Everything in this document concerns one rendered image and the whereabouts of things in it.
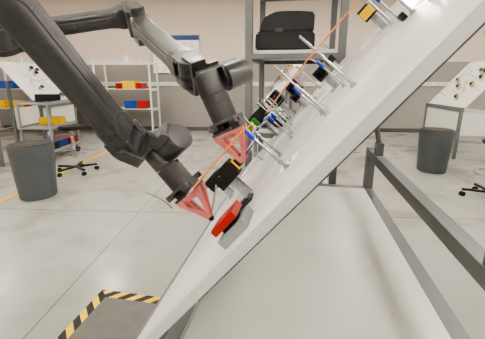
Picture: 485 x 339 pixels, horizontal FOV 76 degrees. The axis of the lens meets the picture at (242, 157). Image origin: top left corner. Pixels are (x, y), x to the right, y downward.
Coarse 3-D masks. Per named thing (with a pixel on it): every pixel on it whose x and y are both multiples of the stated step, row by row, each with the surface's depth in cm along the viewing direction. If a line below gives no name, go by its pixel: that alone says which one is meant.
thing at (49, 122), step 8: (40, 96) 523; (48, 96) 522; (56, 96) 526; (16, 104) 490; (24, 104) 490; (32, 104) 490; (40, 104) 490; (48, 104) 494; (48, 112) 494; (40, 120) 534; (48, 120) 496; (56, 120) 532; (64, 120) 548; (24, 128) 499; (32, 128) 499; (40, 128) 499; (48, 128) 499; (56, 136) 572; (64, 136) 572; (56, 144) 524; (64, 144) 551
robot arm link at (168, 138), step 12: (156, 132) 65; (168, 132) 63; (180, 132) 65; (144, 144) 69; (156, 144) 65; (168, 144) 64; (180, 144) 64; (120, 156) 65; (132, 156) 65; (144, 156) 66; (168, 156) 66
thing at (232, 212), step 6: (234, 204) 49; (240, 204) 50; (228, 210) 49; (234, 210) 47; (222, 216) 49; (228, 216) 46; (234, 216) 46; (222, 222) 46; (228, 222) 46; (234, 222) 47; (216, 228) 47; (222, 228) 47; (228, 228) 47; (216, 234) 47
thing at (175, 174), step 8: (176, 160) 71; (168, 168) 68; (176, 168) 69; (184, 168) 70; (160, 176) 69; (168, 176) 68; (176, 176) 68; (184, 176) 69; (192, 176) 70; (168, 184) 69; (176, 184) 69; (184, 184) 66; (176, 192) 66; (168, 200) 67
